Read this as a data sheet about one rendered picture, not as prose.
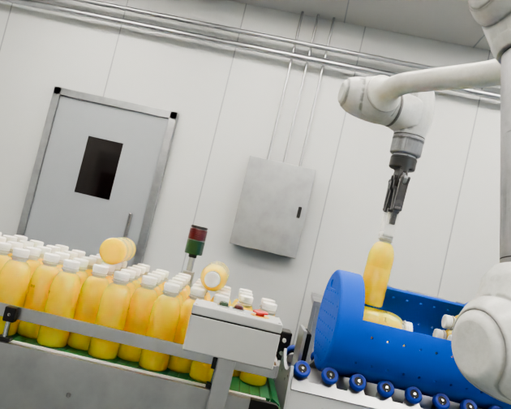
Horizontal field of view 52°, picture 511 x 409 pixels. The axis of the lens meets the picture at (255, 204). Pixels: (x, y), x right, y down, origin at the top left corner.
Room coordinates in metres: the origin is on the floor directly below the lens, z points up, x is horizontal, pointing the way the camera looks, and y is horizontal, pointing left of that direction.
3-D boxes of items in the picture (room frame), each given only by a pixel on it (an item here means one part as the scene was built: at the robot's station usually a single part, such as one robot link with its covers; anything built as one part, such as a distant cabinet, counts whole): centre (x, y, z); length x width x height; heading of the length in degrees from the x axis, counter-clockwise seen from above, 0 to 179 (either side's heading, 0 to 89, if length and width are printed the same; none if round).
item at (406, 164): (1.49, -0.38, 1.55); 0.08 x 0.07 x 0.09; 1
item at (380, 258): (1.49, -0.38, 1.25); 0.07 x 0.07 x 0.19
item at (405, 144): (1.49, -0.39, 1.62); 0.09 x 0.09 x 0.06
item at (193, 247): (1.84, 0.17, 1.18); 0.06 x 0.06 x 0.05
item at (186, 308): (1.35, 0.09, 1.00); 0.07 x 0.07 x 0.19
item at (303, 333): (1.48, -0.22, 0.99); 0.10 x 0.02 x 0.12; 1
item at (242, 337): (1.19, -0.02, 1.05); 0.20 x 0.10 x 0.10; 91
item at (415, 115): (1.49, -0.37, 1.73); 0.13 x 0.11 x 0.16; 108
